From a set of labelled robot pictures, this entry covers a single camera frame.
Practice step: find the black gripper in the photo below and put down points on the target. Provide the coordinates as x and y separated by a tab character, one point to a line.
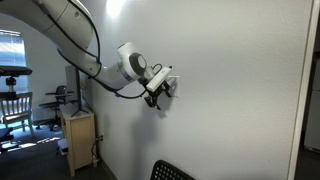
150	94

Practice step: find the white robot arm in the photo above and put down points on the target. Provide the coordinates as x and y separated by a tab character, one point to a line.
66	20

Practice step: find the black perforated metal chair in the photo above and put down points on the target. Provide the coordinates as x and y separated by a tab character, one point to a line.
166	171

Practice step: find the light wooden cabinet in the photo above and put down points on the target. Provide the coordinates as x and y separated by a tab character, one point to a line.
80	140

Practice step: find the black office chair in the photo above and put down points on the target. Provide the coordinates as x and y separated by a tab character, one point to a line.
58	100

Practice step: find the small white box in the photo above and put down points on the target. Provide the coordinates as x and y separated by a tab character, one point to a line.
62	146

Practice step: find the white wooden slat chair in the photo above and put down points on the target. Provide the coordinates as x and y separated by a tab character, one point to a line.
16	108

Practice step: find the window blind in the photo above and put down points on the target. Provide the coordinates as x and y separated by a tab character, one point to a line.
11	50

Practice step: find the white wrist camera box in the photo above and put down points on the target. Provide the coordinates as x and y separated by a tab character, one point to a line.
159	79

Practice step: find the white light switch plate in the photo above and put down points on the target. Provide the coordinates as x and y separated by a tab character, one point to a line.
176	91

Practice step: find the white wall power outlet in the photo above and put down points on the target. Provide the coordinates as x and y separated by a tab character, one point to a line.
100	137

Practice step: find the white door frame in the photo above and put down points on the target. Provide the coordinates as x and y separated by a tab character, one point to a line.
301	83

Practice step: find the black camera on tripod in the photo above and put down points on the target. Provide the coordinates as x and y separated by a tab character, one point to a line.
13	71

